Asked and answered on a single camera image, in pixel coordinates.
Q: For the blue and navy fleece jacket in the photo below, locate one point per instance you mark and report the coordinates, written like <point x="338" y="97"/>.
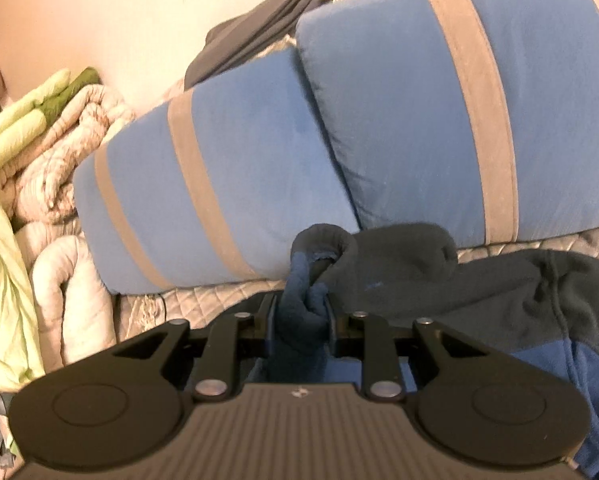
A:
<point x="404" y="270"/>

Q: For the blue pillow with grey stripes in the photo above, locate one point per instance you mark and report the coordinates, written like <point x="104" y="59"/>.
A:
<point x="389" y="110"/>
<point x="239" y="170"/>

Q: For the light green blanket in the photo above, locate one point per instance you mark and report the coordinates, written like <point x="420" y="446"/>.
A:
<point x="4" y="260"/>

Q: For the beige crinkled blanket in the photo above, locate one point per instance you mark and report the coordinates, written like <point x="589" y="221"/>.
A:
<point x="69" y="160"/>

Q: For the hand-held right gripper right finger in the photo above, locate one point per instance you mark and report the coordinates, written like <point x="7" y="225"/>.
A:
<point x="333" y="330"/>

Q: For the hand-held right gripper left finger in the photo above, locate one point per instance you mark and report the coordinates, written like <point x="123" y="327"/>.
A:
<point x="272" y="325"/>

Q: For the folded grey cloth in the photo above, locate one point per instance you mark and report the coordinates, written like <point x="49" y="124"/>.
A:
<point x="259" y="25"/>

